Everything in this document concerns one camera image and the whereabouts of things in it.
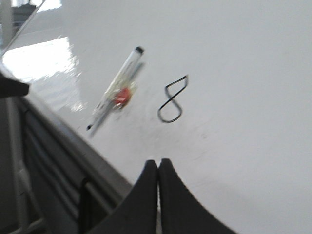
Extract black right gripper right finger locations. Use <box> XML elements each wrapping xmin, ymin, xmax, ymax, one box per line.
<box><xmin>158</xmin><ymin>158</ymin><xmax>235</xmax><ymax>234</ymax></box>

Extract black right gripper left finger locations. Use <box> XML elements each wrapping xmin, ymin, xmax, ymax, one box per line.
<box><xmin>88</xmin><ymin>160</ymin><xmax>158</xmax><ymax>234</ymax></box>

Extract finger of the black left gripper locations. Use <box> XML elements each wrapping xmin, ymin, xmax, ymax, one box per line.
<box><xmin>0</xmin><ymin>71</ymin><xmax>30</xmax><ymax>98</ymax></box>

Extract white whiteboard marker black cap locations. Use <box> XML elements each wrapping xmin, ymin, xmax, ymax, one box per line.
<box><xmin>86</xmin><ymin>46</ymin><xmax>144</xmax><ymax>137</ymax></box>

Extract grey metal table frame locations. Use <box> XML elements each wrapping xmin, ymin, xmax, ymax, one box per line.
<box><xmin>6</xmin><ymin>97</ymin><xmax>131</xmax><ymax>234</ymax></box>

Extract white whiteboard with aluminium frame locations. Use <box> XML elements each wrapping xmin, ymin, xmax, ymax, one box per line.
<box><xmin>2</xmin><ymin>0</ymin><xmax>312</xmax><ymax>234</ymax></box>

